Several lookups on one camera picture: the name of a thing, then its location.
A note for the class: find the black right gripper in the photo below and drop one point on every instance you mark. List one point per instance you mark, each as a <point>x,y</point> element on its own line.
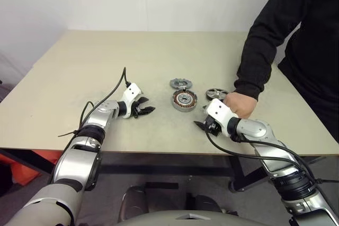
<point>212,126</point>

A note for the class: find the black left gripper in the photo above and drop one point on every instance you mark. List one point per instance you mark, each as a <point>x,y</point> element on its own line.
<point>136,110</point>

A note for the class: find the round metal motor housing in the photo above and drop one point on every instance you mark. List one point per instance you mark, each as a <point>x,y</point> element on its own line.
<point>185,101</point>

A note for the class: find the silver spoked rotor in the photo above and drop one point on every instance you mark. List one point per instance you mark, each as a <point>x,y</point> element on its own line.
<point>216,93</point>

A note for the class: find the grey round motor lid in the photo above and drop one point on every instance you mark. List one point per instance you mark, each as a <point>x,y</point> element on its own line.
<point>181,83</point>

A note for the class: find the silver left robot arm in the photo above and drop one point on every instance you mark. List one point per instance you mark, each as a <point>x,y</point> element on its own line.
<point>76,162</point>

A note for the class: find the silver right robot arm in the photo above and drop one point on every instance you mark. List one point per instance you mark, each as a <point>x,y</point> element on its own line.
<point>255,128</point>

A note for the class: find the person's bare hand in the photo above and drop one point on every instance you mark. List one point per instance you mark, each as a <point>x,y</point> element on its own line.
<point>241,105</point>

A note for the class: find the dark rounded shape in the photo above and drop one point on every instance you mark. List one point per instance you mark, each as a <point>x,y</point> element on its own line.
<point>133,202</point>
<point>204,203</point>

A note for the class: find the grey robot torso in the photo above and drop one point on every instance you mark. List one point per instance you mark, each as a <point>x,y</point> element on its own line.
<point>190,218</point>

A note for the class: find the person's black-sleeved arm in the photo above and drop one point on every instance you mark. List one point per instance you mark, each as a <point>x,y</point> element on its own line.
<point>262,43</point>

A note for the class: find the person's black torso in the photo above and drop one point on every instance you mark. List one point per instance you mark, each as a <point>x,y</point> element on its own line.
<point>315,59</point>

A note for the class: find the orange object under table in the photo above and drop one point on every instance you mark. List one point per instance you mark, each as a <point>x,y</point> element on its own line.
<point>23,170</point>

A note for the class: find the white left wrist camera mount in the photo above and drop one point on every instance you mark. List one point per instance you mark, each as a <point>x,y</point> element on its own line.
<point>131,92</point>

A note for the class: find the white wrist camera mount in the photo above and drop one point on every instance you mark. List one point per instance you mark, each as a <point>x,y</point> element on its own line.
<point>131,92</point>
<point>219,109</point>

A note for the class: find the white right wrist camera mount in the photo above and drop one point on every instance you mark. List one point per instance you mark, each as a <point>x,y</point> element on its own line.
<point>219,109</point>

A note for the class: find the black table frame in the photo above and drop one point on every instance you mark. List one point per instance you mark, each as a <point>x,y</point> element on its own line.
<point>159,169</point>

